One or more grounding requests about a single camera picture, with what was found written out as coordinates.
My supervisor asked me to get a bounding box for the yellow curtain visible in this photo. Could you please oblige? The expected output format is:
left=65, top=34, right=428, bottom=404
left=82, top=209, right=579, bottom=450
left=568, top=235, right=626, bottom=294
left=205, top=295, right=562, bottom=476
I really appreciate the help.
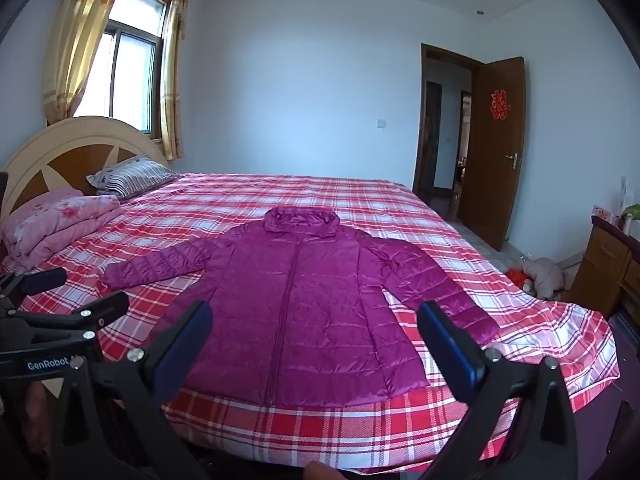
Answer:
left=160, top=0, right=192, bottom=161
left=42, top=0, right=136, bottom=126

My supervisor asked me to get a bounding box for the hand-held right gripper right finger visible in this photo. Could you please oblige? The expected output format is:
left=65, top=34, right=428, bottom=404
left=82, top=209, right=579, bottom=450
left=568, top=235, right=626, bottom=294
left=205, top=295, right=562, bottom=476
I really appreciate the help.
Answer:
left=416, top=301, right=582, bottom=480

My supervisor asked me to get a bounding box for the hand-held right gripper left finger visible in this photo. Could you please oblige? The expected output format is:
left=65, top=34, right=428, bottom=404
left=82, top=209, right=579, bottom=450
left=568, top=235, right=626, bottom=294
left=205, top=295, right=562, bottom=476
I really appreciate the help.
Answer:
left=47, top=300, right=215, bottom=480

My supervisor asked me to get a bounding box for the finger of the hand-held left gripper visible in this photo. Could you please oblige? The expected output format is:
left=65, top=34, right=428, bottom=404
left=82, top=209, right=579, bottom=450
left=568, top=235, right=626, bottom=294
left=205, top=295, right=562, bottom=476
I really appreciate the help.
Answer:
left=0, top=291, right=130, bottom=357
left=16, top=267, right=68, bottom=297

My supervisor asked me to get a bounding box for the cream and wood headboard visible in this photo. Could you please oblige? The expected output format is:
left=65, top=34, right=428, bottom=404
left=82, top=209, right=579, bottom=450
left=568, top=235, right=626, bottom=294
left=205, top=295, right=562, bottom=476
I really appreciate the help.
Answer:
left=0, top=116, right=171, bottom=261

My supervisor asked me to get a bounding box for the pink floral folded quilt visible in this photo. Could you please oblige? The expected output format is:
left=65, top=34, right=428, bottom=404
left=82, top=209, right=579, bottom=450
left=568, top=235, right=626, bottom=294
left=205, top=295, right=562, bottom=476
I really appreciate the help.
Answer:
left=0, top=189, right=123, bottom=273

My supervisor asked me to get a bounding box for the brown wooden door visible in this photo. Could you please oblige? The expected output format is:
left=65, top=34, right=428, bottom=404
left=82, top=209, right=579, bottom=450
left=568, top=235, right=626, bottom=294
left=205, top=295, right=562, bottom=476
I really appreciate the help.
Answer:
left=456, top=57, right=527, bottom=252

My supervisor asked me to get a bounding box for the purple down jacket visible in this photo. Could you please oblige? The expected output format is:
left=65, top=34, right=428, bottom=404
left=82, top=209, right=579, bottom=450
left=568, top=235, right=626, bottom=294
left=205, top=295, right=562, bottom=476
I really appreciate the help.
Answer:
left=102, top=205, right=501, bottom=408

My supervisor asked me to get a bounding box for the grey striped pillow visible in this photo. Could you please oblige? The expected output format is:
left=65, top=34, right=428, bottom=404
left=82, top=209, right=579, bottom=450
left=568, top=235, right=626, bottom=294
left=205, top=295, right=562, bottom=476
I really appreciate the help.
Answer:
left=86, top=156, right=180, bottom=199

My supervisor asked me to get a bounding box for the red paper door decoration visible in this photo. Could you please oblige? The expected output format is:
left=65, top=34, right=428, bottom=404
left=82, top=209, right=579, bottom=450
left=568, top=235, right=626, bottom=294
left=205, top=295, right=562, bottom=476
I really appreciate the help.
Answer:
left=489, top=89, right=512, bottom=120

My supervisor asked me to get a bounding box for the bed with red plaid sheet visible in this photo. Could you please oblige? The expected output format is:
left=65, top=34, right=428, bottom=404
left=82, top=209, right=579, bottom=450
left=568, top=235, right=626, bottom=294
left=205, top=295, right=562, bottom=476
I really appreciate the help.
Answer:
left=0, top=172, right=621, bottom=476

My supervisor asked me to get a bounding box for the window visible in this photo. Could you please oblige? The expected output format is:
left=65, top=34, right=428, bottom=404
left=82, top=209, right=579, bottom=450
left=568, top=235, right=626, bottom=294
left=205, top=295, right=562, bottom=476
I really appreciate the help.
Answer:
left=72, top=0, right=173, bottom=136

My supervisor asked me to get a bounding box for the grey stuffed toy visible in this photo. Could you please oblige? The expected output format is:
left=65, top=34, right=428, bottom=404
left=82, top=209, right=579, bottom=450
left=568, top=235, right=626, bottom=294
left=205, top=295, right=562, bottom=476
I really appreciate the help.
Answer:
left=520, top=257, right=566, bottom=300

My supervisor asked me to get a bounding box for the brown door frame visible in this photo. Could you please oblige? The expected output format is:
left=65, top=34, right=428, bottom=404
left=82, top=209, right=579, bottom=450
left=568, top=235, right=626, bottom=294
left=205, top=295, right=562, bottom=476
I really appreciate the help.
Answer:
left=414, top=43, right=485, bottom=196

